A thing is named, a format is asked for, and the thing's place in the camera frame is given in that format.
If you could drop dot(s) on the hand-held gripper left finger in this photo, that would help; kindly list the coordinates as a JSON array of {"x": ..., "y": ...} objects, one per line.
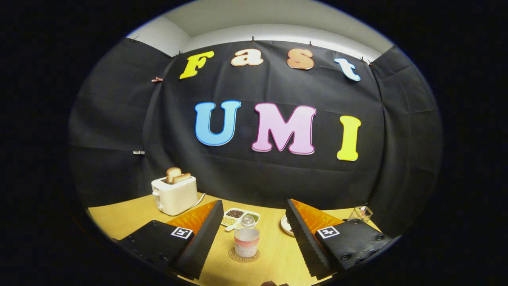
[{"x": 200, "y": 248}]

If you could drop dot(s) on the red clip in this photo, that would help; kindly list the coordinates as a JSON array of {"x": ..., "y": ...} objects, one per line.
[{"x": 156, "y": 79}]

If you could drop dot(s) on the clear glass holder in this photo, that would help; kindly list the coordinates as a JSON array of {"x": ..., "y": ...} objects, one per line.
[{"x": 360, "y": 214}]

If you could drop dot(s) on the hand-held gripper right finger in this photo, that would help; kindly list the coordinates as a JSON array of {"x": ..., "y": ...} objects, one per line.
[{"x": 307, "y": 242}]

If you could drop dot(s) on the white divided dish with beans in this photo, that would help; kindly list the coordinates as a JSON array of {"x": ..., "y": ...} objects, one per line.
[{"x": 234, "y": 214}]

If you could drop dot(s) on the round cork coaster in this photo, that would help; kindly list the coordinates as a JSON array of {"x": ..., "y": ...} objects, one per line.
[{"x": 231, "y": 255}]

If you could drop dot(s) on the toast slice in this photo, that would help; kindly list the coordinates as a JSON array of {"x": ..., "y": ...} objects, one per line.
[
  {"x": 182, "y": 178},
  {"x": 172, "y": 174}
]

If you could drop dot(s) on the wooden table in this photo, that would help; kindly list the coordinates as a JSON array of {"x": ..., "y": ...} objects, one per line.
[{"x": 278, "y": 254}]

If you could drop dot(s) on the cream toaster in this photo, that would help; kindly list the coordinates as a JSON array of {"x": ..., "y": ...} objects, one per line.
[{"x": 176, "y": 198}]

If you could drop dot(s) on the white round plate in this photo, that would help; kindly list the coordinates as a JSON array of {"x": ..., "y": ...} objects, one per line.
[{"x": 285, "y": 225}]

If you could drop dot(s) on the clear plastic juice bottle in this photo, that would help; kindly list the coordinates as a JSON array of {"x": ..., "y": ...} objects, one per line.
[{"x": 246, "y": 240}]

